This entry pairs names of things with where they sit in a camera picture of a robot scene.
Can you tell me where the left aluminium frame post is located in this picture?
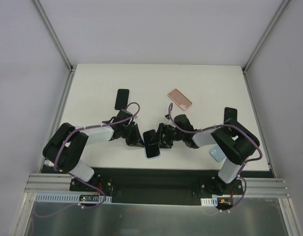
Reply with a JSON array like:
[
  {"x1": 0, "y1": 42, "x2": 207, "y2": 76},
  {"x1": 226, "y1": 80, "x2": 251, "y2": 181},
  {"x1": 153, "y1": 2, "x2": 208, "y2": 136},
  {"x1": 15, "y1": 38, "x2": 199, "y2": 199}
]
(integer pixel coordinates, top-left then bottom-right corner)
[{"x1": 31, "y1": 0, "x2": 74, "y2": 72}]

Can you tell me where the aluminium front rail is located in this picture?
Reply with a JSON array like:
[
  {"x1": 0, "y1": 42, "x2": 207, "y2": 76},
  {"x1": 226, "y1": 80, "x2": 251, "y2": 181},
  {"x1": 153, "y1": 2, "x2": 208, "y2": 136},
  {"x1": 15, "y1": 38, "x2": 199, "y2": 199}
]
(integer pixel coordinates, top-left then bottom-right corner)
[{"x1": 25, "y1": 173, "x2": 291, "y2": 198}]

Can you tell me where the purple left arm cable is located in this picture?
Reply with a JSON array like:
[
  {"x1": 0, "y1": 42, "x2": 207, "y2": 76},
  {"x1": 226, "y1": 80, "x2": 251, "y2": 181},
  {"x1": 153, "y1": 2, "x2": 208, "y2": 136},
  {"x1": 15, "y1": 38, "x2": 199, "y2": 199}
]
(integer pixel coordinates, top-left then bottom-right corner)
[{"x1": 33, "y1": 102, "x2": 141, "y2": 218}]

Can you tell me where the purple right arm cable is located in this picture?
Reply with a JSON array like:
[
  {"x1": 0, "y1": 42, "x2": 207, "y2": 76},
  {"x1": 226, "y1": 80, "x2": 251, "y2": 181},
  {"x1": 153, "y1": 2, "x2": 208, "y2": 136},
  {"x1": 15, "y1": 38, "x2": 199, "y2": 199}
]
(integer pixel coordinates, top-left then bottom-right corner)
[{"x1": 167, "y1": 103, "x2": 263, "y2": 216}]

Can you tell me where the aluminium frame post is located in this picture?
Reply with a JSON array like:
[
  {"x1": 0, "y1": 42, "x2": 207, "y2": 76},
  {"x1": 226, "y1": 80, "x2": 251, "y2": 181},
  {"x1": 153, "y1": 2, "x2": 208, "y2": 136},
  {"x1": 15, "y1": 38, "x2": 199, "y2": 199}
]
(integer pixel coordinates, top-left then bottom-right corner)
[
  {"x1": 31, "y1": 0, "x2": 74, "y2": 72},
  {"x1": 242, "y1": 0, "x2": 292, "y2": 73}
]

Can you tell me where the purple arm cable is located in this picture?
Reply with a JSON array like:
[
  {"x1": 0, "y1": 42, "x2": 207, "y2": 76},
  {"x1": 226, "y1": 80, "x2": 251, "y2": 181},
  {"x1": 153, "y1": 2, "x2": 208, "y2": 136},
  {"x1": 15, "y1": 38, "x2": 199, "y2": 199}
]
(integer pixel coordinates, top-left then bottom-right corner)
[
  {"x1": 33, "y1": 102, "x2": 141, "y2": 218},
  {"x1": 167, "y1": 103, "x2": 263, "y2": 216}
]

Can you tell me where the pink phone case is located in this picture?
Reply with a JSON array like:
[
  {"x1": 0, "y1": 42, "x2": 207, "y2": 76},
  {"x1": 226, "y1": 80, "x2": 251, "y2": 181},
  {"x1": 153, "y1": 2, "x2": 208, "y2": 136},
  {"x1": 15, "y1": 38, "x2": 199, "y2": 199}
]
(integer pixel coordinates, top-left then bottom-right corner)
[{"x1": 167, "y1": 88, "x2": 193, "y2": 111}]

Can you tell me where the right white cable duct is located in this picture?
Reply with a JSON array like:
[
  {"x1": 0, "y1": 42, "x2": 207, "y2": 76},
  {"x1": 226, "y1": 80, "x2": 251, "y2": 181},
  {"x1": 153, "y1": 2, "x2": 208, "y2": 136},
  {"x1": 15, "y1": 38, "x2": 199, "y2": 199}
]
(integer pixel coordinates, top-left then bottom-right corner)
[{"x1": 200, "y1": 196, "x2": 233, "y2": 207}]

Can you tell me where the black phone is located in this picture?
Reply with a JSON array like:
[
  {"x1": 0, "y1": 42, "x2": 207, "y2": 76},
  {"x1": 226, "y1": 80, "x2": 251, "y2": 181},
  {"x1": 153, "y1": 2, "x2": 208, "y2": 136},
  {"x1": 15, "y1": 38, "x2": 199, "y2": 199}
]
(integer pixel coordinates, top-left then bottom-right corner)
[
  {"x1": 114, "y1": 88, "x2": 130, "y2": 110},
  {"x1": 223, "y1": 107, "x2": 238, "y2": 122}
]

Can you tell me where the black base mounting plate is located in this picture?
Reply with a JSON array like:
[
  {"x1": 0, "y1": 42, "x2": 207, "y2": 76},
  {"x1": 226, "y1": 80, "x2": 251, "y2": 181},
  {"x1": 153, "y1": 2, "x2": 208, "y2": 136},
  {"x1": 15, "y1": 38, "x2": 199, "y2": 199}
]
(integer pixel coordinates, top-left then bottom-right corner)
[{"x1": 40, "y1": 166, "x2": 275, "y2": 205}]

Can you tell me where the right aluminium frame post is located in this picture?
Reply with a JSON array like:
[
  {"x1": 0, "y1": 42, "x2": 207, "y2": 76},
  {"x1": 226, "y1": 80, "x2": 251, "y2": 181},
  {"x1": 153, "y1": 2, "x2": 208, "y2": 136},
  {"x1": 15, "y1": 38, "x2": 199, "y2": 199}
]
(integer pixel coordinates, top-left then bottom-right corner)
[{"x1": 242, "y1": 0, "x2": 292, "y2": 73}]

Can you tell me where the left white cable duct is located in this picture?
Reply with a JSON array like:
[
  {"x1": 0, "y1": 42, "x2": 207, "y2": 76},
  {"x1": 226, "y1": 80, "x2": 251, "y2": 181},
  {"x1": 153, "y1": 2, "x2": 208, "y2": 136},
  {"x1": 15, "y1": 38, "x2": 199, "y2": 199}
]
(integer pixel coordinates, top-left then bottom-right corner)
[{"x1": 35, "y1": 193, "x2": 112, "y2": 204}]

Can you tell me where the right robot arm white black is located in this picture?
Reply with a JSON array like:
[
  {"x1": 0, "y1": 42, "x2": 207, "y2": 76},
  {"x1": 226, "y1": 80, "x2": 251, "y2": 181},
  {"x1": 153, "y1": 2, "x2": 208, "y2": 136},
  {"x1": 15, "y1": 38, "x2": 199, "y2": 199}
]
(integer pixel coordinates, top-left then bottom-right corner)
[{"x1": 143, "y1": 114, "x2": 262, "y2": 194}]

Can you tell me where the white cable duct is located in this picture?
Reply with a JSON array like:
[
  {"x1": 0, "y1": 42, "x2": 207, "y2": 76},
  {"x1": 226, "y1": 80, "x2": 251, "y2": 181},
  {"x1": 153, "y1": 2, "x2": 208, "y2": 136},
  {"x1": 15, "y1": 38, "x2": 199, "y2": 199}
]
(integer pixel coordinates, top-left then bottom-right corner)
[
  {"x1": 200, "y1": 196, "x2": 233, "y2": 207},
  {"x1": 35, "y1": 193, "x2": 112, "y2": 204}
]

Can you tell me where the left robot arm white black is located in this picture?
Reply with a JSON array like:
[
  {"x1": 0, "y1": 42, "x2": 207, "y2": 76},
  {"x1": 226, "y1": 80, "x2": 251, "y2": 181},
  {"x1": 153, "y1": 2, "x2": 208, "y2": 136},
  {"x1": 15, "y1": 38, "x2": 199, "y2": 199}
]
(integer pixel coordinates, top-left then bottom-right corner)
[{"x1": 42, "y1": 109, "x2": 144, "y2": 191}]

